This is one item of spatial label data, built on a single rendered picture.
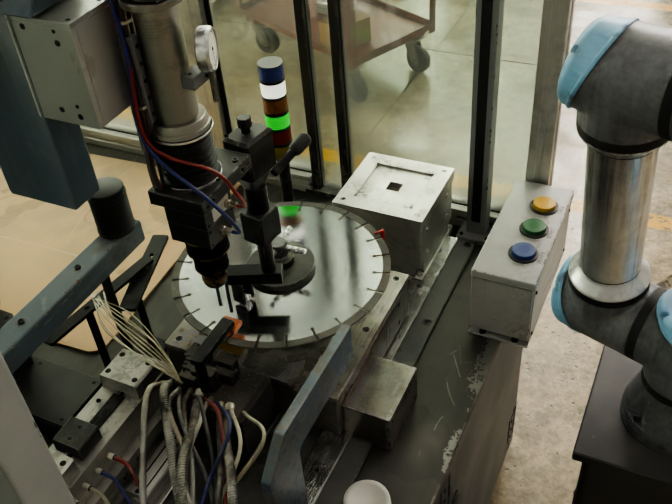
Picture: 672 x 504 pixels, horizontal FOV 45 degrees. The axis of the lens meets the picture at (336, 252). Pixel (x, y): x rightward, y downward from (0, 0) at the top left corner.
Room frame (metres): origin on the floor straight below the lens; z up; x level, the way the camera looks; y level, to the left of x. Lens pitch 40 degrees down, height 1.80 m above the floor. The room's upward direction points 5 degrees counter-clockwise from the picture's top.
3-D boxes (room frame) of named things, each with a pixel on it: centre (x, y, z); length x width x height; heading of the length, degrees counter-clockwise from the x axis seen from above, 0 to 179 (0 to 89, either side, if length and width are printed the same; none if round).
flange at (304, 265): (0.98, 0.09, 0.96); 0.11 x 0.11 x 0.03
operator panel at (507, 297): (1.09, -0.34, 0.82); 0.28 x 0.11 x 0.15; 151
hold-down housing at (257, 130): (0.90, 0.10, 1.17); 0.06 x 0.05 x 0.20; 142
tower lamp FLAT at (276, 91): (1.28, 0.08, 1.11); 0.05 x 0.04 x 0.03; 61
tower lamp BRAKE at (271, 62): (1.28, 0.08, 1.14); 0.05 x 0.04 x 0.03; 61
